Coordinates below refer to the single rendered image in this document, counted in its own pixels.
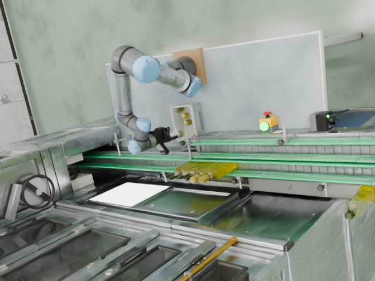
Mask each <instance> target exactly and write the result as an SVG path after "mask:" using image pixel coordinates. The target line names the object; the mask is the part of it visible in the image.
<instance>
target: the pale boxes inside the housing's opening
mask: <svg viewBox="0 0 375 281"><path fill-rule="evenodd" d="M65 160H66V164H67V165H70V164H72V163H75V162H79V161H81V160H83V155H82V153H79V154H77V155H74V156H71V157H68V158H66V159H65ZM74 176H75V174H74V175H71V176H70V179H72V178H73V177H74ZM92 183H94V181H93V177H92V174H88V173H78V176H77V177H76V179H74V180H71V184H72V187H73V191H75V190H78V189H80V188H82V187H85V186H87V185H90V184H92Z"/></svg>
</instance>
